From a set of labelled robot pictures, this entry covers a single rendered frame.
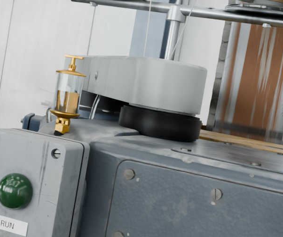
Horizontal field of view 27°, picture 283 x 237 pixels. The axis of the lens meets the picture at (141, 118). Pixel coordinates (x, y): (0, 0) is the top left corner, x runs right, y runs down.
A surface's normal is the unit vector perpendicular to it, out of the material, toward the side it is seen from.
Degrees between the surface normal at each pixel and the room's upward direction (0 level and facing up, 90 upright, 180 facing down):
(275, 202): 90
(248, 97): 90
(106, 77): 90
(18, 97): 90
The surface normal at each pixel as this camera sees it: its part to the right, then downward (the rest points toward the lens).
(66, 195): 0.92, 0.18
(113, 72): -0.94, -0.15
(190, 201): -0.34, -0.01
